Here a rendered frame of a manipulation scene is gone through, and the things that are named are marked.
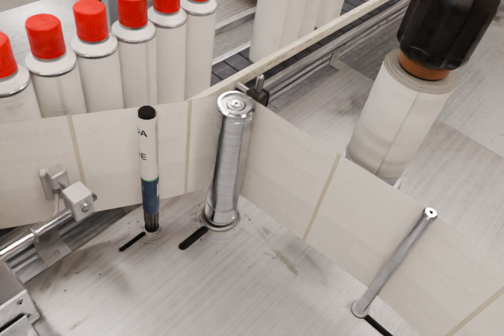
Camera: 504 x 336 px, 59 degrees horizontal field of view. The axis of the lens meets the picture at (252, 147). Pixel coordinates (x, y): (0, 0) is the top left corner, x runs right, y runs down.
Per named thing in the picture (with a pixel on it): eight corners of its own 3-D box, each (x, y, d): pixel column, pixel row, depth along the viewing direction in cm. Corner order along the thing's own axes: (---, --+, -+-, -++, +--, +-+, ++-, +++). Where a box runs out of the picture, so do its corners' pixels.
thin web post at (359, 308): (361, 322, 48) (436, 226, 35) (346, 310, 49) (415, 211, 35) (370, 310, 49) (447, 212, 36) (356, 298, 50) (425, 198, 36)
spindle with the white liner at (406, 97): (379, 207, 59) (498, 4, 38) (326, 169, 63) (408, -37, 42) (409, 173, 65) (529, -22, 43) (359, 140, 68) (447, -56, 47)
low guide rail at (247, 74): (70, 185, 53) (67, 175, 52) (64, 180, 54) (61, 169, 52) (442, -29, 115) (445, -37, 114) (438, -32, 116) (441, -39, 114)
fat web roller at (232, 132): (219, 239, 53) (237, 126, 39) (193, 215, 54) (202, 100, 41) (245, 217, 55) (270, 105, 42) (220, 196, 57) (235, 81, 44)
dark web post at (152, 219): (151, 235, 52) (145, 119, 38) (141, 226, 52) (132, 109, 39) (162, 227, 53) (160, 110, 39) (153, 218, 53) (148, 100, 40)
